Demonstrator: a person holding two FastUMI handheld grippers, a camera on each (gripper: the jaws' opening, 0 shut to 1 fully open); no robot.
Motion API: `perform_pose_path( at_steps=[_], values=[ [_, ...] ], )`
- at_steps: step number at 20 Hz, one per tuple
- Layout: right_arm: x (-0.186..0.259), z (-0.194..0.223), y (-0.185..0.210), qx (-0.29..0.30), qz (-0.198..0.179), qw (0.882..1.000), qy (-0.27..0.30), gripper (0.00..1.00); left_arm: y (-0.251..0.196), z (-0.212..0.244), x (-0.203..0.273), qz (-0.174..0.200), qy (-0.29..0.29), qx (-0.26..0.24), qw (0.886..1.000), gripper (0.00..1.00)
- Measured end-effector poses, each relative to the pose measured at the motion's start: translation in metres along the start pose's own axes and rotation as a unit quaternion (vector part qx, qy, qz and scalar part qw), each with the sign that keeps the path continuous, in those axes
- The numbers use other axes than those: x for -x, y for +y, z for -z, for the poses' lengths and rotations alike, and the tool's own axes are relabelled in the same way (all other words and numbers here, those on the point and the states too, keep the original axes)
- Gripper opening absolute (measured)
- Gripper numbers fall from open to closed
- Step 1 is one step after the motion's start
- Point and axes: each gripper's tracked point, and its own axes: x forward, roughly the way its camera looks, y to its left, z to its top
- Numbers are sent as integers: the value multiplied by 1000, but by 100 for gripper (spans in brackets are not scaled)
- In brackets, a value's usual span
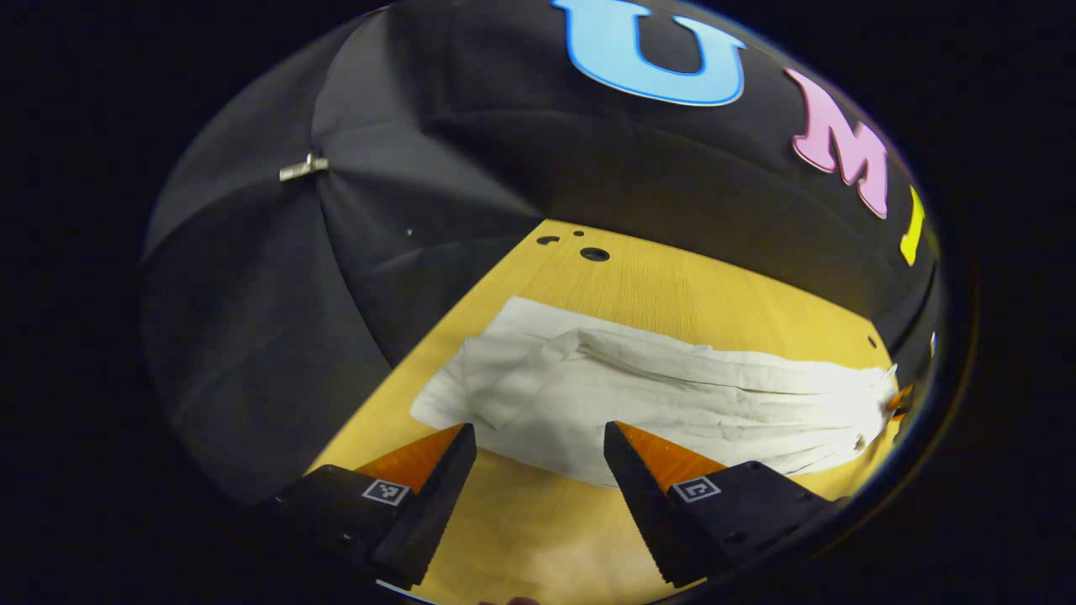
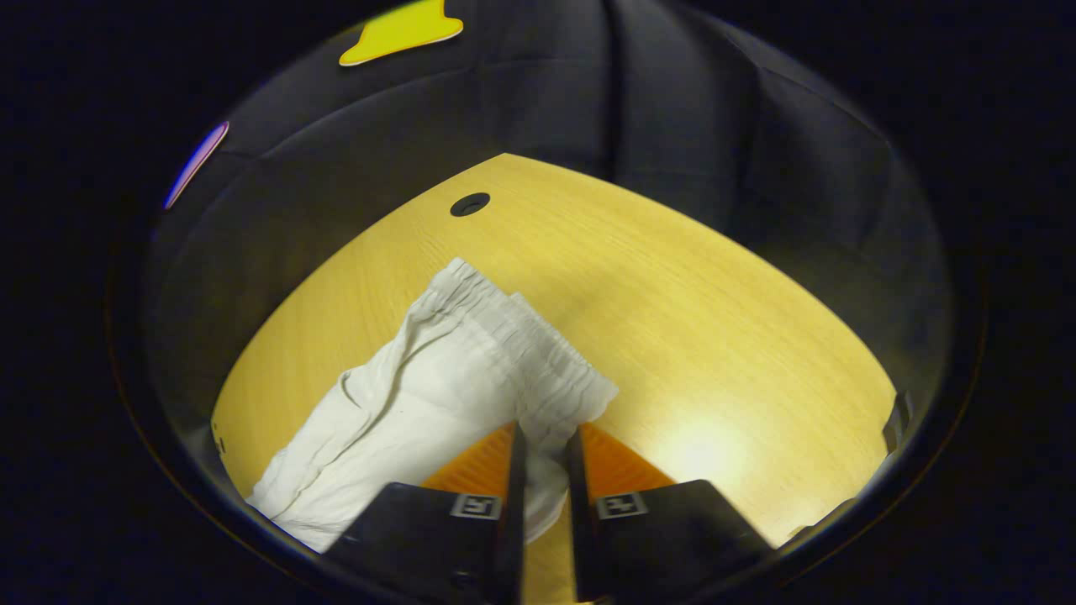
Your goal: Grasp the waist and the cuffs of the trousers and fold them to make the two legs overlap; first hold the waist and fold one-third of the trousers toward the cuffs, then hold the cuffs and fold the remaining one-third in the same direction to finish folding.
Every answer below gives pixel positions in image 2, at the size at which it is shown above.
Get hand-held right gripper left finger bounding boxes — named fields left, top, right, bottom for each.
left=324, top=423, right=529, bottom=605

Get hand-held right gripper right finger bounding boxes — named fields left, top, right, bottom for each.
left=563, top=423, right=778, bottom=605

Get white jeans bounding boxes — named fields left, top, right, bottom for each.
left=245, top=256, right=620, bottom=555

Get black backdrop cloth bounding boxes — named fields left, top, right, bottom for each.
left=143, top=0, right=955, bottom=471

